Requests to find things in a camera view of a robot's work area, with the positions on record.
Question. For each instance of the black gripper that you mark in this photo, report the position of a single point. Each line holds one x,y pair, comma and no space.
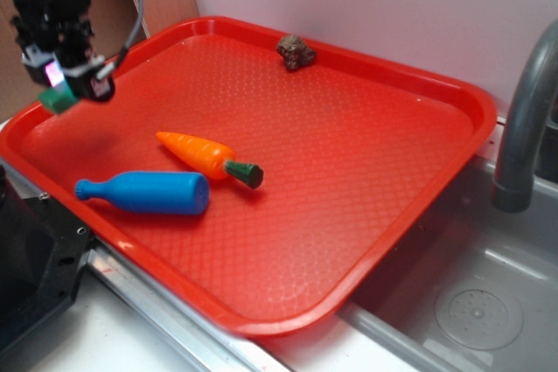
57,31

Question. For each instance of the red plastic tray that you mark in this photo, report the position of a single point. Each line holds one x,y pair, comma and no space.
353,149

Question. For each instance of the brown lumpy rock toy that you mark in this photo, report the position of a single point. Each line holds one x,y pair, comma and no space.
295,52

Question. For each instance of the green rectangular block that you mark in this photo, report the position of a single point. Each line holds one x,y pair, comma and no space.
58,98

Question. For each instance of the blue toy bottle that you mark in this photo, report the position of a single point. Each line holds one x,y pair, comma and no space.
181,193

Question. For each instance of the grey toy sink basin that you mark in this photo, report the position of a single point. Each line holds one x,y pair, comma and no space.
468,288

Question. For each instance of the orange toy carrot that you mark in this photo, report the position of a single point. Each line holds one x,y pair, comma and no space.
214,160

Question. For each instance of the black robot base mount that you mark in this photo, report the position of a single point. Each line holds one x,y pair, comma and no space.
44,249

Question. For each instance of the grey sink faucet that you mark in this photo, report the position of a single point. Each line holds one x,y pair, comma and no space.
528,146

